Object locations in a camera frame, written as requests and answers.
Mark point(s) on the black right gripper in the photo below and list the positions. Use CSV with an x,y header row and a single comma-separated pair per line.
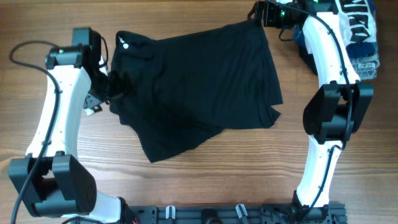
x,y
269,20

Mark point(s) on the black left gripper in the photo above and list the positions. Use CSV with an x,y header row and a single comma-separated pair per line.
x,y
91,99

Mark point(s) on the black t-shirt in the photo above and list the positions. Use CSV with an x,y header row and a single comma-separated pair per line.
x,y
184,90

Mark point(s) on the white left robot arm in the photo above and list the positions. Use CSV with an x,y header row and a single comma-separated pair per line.
x,y
49,179

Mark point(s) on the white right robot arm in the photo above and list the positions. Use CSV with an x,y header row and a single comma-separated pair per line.
x,y
333,114

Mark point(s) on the white printed folded shirt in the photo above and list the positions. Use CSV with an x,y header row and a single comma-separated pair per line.
x,y
356,21

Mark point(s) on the navy blue folded garment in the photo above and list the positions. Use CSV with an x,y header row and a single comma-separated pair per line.
x,y
353,50

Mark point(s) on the grey folded garment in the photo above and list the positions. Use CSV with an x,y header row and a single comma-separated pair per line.
x,y
366,67

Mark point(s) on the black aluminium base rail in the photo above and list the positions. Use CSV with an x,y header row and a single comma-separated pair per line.
x,y
217,214

